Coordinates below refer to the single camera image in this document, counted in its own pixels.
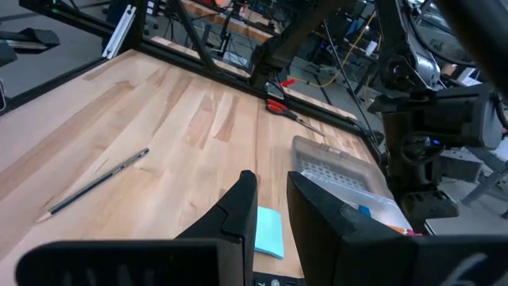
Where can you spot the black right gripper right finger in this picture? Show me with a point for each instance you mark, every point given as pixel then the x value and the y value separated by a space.
pixel 357 254

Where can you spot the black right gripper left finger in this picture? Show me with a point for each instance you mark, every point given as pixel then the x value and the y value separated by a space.
pixel 222 254

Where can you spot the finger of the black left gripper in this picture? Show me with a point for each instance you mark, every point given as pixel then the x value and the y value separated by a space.
pixel 412 175
pixel 430 204

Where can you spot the orange pencil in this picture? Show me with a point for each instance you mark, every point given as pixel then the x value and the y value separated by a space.
pixel 398 229

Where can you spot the small blue eraser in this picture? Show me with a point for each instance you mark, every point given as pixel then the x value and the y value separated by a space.
pixel 365 211

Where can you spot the light blue sticky note pad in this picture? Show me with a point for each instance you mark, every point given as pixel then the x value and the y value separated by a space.
pixel 270 232

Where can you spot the dark grey pencil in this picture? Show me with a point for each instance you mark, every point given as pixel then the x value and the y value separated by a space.
pixel 93 184

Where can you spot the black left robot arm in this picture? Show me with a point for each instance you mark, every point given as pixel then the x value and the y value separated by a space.
pixel 293 35

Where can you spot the clear plastic pencil box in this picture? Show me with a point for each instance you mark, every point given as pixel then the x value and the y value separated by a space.
pixel 345 194

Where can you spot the black desk calculator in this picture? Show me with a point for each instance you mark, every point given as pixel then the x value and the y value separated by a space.
pixel 278 281

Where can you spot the grey translucent box lid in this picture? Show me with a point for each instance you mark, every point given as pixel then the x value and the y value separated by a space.
pixel 317 153

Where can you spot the small red plastic piece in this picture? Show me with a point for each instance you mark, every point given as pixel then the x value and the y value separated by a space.
pixel 287 83

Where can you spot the background wooden table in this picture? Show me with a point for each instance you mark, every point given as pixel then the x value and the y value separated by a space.
pixel 238 25

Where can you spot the silver aluminium bar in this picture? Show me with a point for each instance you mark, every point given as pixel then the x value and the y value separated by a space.
pixel 119 32

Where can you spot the black aluminium table frame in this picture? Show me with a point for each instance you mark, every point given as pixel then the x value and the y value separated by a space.
pixel 178 59

